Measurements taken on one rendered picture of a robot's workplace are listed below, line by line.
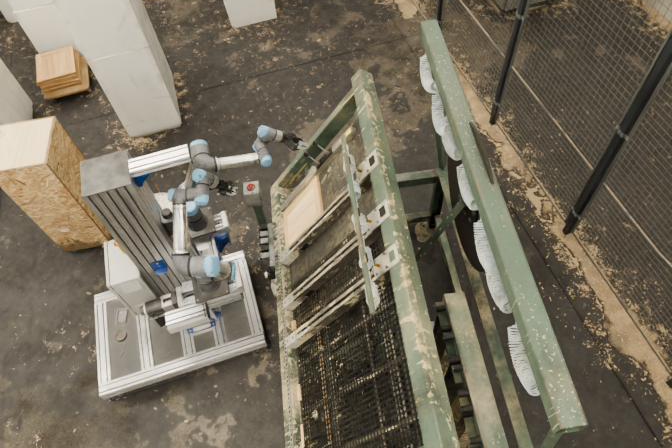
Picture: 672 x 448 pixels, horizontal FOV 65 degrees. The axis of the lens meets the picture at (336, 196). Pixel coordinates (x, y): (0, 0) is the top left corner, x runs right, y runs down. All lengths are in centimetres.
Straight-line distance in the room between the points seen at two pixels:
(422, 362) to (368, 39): 489
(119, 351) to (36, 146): 167
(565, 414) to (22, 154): 389
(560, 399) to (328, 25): 559
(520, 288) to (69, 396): 366
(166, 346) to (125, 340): 34
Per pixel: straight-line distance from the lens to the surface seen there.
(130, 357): 449
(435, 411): 227
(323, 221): 324
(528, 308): 216
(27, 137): 464
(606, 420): 453
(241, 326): 430
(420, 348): 234
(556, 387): 208
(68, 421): 478
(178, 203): 297
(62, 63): 687
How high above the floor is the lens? 411
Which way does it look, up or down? 55 degrees down
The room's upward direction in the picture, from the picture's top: 6 degrees counter-clockwise
